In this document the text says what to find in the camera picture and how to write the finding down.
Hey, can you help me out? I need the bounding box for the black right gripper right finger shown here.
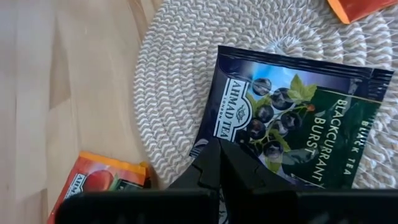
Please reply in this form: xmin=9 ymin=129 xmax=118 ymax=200
xmin=220 ymin=138 xmax=297 ymax=192

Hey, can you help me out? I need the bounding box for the round woven rope mat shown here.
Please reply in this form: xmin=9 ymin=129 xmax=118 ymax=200
xmin=132 ymin=0 xmax=398 ymax=191

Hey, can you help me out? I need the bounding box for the blue blackcurrant tea sachet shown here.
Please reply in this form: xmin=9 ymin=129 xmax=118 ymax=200
xmin=188 ymin=45 xmax=395 ymax=191

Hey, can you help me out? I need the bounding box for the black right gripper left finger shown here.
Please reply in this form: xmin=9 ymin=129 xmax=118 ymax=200
xmin=169 ymin=138 xmax=222 ymax=191

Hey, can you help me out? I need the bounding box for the orange peach tea sachet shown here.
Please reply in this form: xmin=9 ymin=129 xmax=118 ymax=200
xmin=326 ymin=0 xmax=398 ymax=26
xmin=46 ymin=151 xmax=152 ymax=224

